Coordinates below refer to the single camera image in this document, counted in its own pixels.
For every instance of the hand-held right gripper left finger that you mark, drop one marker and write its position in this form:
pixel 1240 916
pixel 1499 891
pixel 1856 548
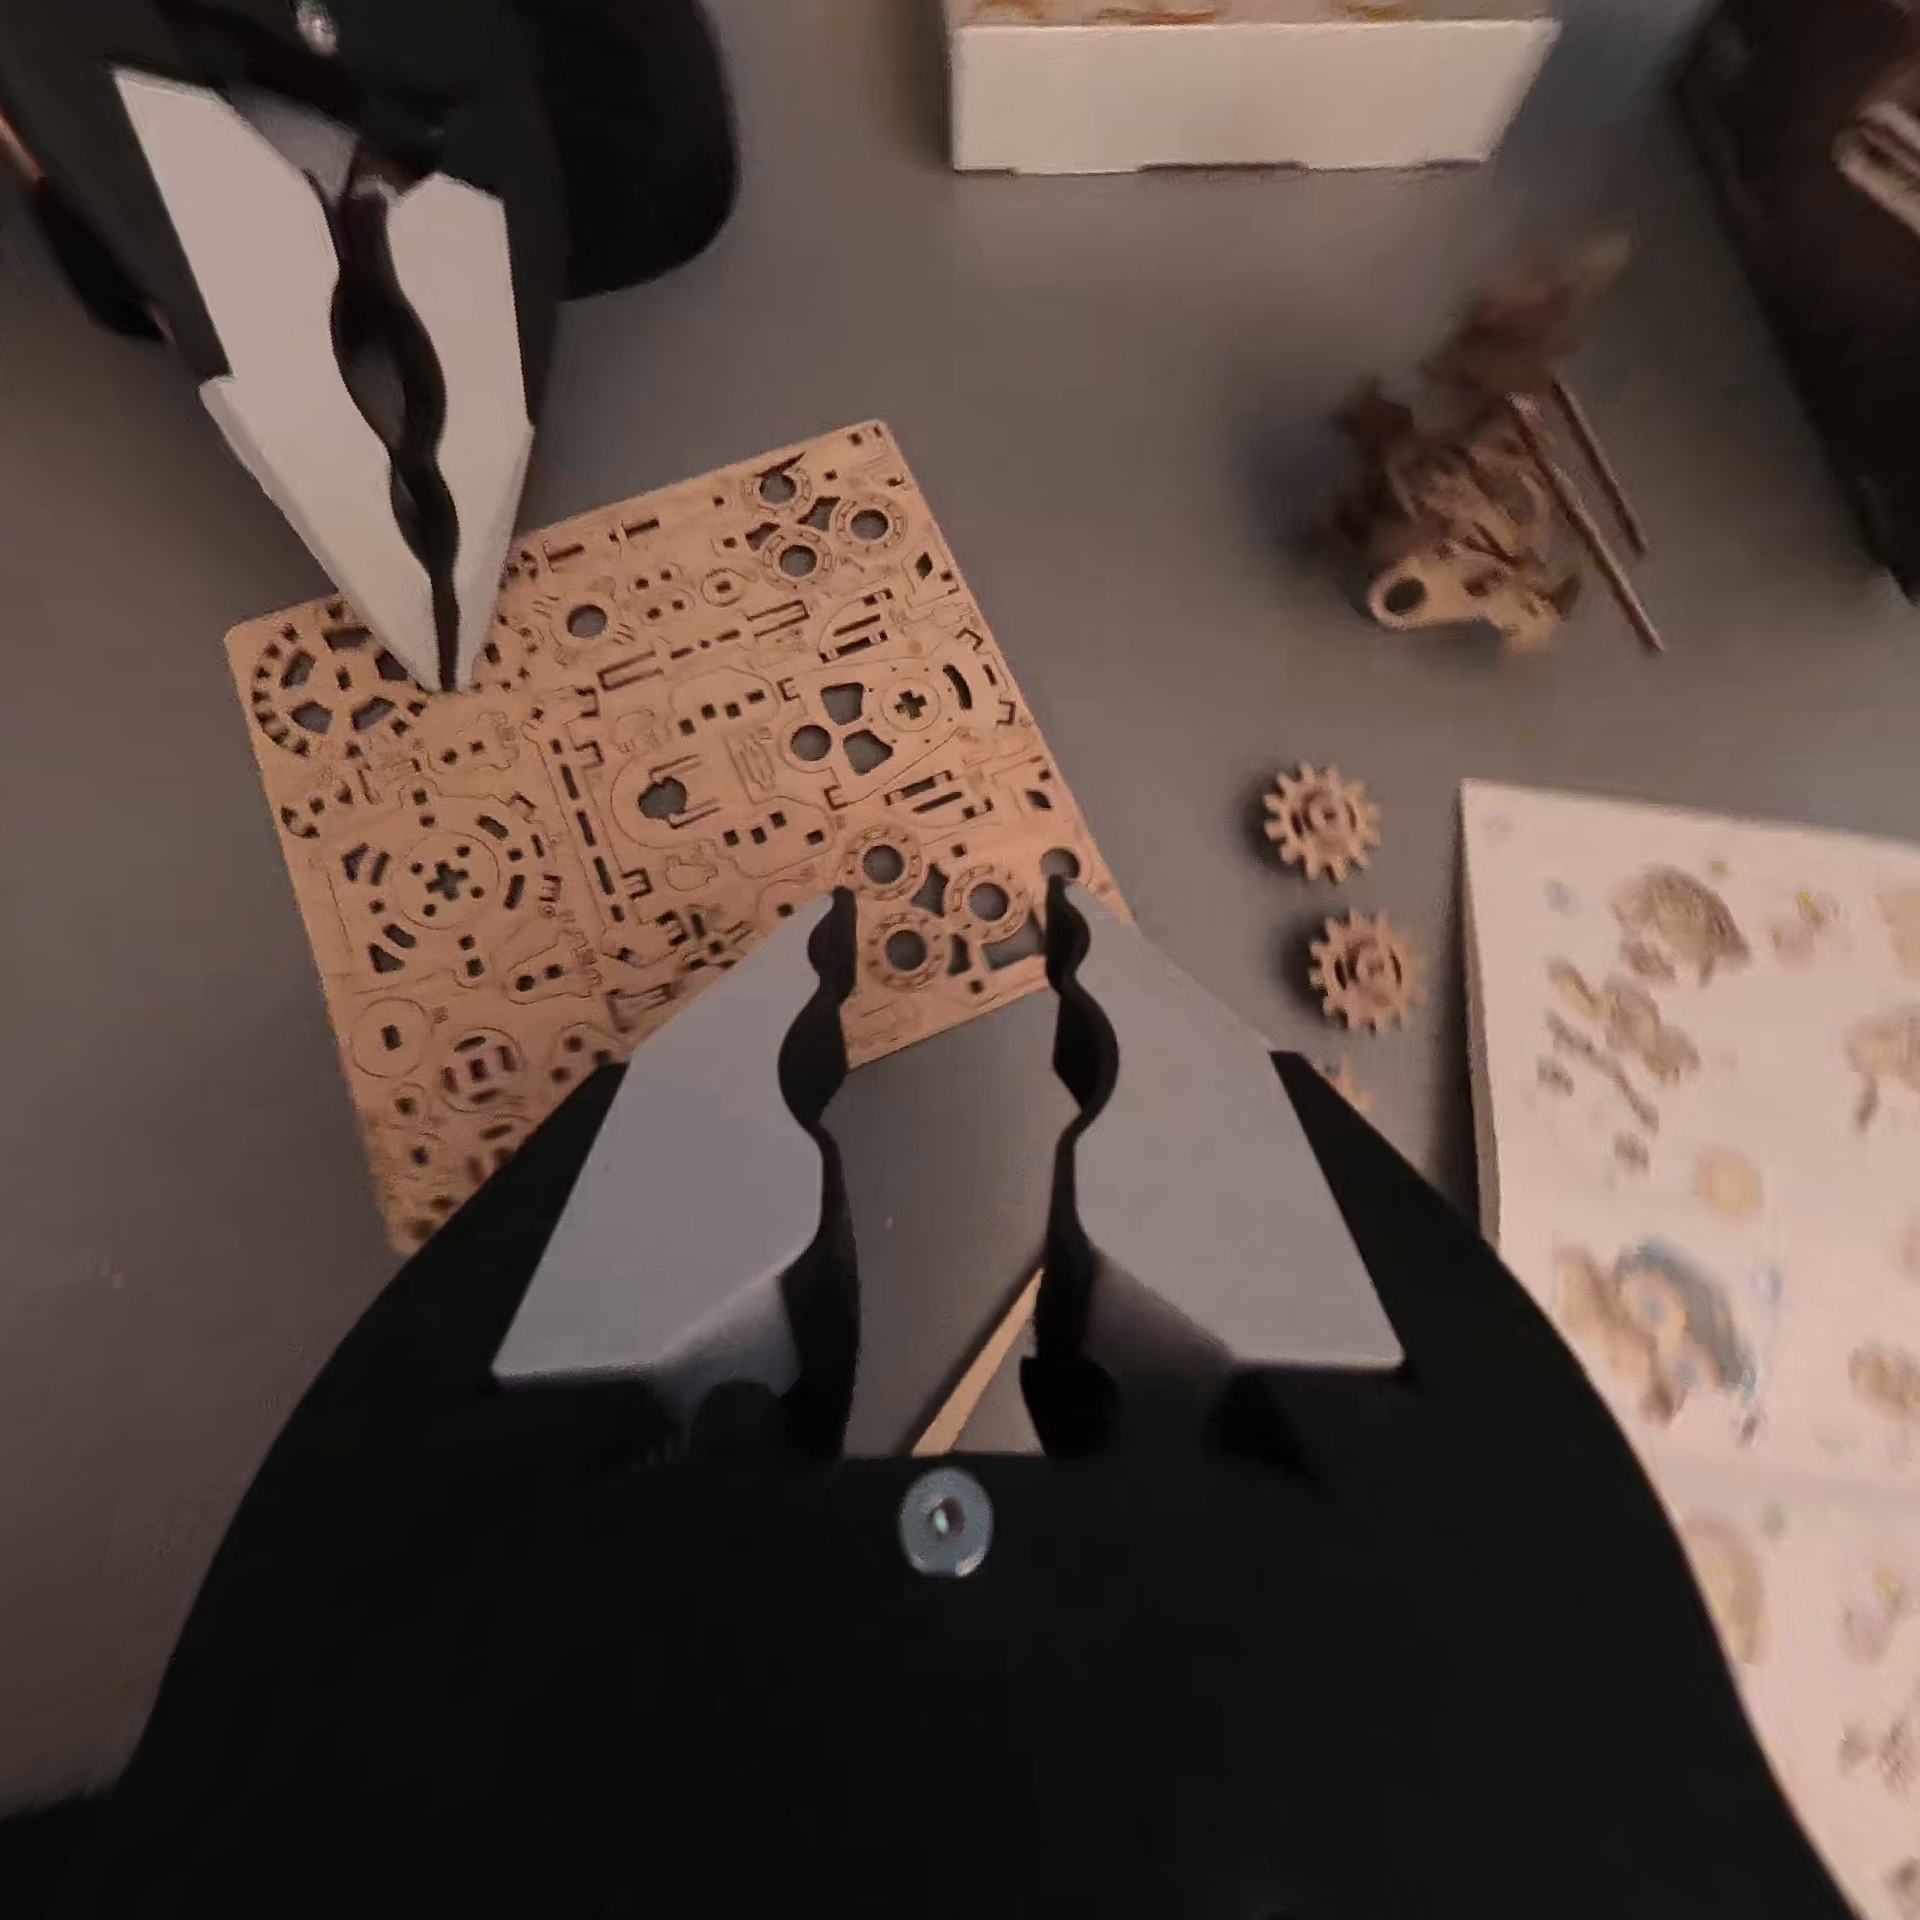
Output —
pixel 675 1201

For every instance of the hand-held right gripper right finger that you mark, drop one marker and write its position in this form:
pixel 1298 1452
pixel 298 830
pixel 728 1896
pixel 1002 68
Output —
pixel 1230 1201

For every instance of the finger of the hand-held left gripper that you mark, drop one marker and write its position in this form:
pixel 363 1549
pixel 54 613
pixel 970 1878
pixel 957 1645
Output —
pixel 480 329
pixel 254 300

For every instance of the wooden stick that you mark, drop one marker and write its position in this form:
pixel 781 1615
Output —
pixel 975 1372

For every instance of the plywood sheet with uncut parts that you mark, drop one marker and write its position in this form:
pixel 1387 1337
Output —
pixel 510 691

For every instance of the small wooden gear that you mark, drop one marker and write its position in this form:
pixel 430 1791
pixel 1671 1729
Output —
pixel 1366 973
pixel 1320 821

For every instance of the partly built wooden model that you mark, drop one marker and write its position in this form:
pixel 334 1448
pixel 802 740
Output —
pixel 1470 510

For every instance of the black model kit box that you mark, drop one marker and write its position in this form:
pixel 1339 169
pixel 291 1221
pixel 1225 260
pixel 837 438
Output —
pixel 1799 224

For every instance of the printed instruction booklet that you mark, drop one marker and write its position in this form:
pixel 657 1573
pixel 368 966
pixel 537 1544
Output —
pixel 1694 1201

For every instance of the white cardboard tray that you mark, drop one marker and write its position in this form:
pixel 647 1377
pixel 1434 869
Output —
pixel 1230 91

